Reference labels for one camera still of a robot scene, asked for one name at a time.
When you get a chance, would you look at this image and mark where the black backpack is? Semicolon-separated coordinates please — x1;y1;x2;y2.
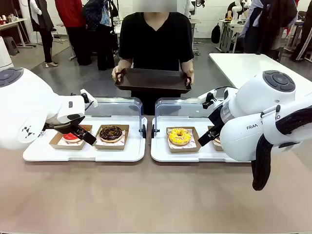
210;22;222;45

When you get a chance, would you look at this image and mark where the kraft box of yellow donut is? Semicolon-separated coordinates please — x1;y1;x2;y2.
166;126;202;154

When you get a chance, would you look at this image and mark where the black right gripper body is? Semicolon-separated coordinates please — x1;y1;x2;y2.
208;105;226;128

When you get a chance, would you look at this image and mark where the large white side table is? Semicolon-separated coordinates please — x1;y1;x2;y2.
208;53;312;93

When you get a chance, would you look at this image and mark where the person's left forearm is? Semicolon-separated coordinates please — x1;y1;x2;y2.
179;59;194;74

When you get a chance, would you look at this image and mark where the chocolate glazed donut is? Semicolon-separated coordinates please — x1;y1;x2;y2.
99;125;123;143

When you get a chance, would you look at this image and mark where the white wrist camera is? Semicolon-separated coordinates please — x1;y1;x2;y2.
80;88;99;109
197;89;218;109

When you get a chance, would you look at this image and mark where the bystander in dark brown clothes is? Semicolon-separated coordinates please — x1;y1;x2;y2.
290;0;312;63

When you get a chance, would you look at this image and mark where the person in black t-shirt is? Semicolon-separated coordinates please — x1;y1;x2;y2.
111;0;195;116

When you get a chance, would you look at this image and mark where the bystander in blue patterned jacket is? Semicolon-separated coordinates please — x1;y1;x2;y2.
82;0;116;72

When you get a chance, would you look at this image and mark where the person's left hand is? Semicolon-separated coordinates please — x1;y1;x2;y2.
183;68;195;86

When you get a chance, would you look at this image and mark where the bystander in black vest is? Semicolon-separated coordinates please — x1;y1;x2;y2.
27;0;59;69

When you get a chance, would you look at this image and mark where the clear plastic display lid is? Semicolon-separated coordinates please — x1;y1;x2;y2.
83;96;143;134
154;97;216;134

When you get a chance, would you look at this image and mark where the black braided cable sleeve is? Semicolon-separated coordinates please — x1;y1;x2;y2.
251;106;312;192

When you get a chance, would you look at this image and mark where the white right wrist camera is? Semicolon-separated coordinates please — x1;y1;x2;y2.
197;89;218;109

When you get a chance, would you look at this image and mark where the person's right hand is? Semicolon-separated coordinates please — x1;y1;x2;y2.
111;65;125;82

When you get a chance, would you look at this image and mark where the white background work table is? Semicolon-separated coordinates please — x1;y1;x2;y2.
0;18;34;49

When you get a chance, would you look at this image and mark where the white printed paper liner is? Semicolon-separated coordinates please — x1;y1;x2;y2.
94;130;127;148
167;133;198;150

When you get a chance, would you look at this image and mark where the grey plastic stool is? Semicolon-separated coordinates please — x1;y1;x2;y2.
2;36;20;56

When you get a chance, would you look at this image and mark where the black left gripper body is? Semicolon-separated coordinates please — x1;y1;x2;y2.
43;117;85;134

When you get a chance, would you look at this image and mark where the bystander in red top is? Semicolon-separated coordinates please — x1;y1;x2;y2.
54;0;93;66

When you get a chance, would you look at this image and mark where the thin black camera cable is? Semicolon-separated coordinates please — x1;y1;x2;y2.
214;86;238;94

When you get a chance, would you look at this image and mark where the white display tray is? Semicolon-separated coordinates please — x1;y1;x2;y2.
150;116;252;164
22;115;148;163

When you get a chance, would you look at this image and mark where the kraft box of red donut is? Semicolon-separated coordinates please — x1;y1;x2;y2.
49;124;94;150

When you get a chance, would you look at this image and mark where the bystander in dark long coat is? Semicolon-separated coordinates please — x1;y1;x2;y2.
243;0;298;61

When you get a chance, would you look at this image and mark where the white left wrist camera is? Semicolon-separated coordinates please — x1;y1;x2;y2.
80;88;99;109

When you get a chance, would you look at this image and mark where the kraft box of chocolate donut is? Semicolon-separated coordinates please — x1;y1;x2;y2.
93;124;130;151

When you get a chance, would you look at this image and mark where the yellow sprinkled donut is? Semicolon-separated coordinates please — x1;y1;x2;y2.
168;127;192;147

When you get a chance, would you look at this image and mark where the white air purifier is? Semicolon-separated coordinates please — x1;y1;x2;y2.
0;36;15;72

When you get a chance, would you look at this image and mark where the red glazed donut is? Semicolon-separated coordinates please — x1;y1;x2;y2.
61;125;86;143

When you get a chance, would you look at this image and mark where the white background desk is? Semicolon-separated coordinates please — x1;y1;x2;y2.
217;19;247;54

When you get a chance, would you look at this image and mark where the person's right forearm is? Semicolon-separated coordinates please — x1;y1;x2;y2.
117;58;134;72

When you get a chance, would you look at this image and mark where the dark brown serving tray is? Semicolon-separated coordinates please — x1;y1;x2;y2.
114;68;193;95

